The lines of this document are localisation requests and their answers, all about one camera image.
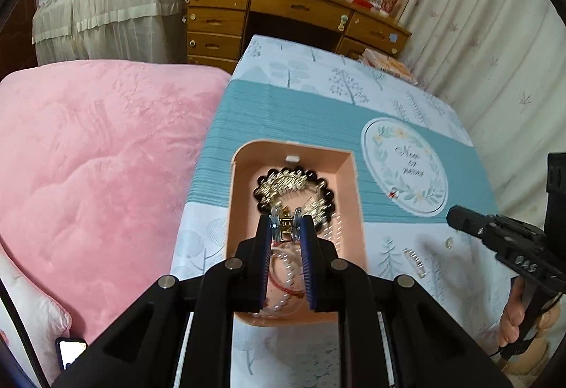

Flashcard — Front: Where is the wooden desk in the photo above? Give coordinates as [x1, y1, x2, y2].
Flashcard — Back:
[186, 0, 412, 65]

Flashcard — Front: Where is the person's right hand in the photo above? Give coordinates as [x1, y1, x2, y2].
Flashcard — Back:
[499, 279, 562, 373]

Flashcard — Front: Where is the white pillow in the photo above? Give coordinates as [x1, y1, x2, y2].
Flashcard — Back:
[0, 246, 72, 384]

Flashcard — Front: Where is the black bead bracelet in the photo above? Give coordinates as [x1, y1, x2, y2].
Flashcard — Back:
[253, 167, 336, 223]

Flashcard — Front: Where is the pink fleece blanket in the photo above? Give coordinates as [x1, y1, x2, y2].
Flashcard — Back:
[0, 59, 233, 347]

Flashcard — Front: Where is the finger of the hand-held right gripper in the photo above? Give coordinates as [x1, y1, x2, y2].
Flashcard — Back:
[446, 204, 497, 240]

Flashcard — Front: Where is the red string bracelet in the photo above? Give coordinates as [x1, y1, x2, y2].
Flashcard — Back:
[270, 277, 306, 304]

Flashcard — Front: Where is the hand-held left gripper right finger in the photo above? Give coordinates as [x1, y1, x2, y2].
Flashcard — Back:
[295, 215, 514, 388]

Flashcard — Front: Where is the smartphone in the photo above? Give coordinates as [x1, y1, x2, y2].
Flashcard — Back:
[55, 337, 88, 371]

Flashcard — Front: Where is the pink plastic tray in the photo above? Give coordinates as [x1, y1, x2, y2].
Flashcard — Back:
[225, 139, 369, 327]

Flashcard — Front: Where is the gold leaf bracelet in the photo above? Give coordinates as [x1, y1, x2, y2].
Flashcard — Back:
[261, 173, 328, 221]

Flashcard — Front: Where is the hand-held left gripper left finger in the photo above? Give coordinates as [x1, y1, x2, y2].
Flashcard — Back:
[53, 215, 272, 388]

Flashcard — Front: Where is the white pearl necklace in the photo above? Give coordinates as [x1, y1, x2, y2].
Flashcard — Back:
[252, 215, 343, 320]

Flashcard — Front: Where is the white floral curtain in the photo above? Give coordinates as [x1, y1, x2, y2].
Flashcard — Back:
[395, 0, 566, 247]

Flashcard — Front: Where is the clear crystal hair clip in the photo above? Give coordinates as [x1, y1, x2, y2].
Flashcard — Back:
[403, 249, 427, 279]

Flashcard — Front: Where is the stack of books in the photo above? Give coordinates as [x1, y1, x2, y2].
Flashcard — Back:
[358, 47, 418, 84]

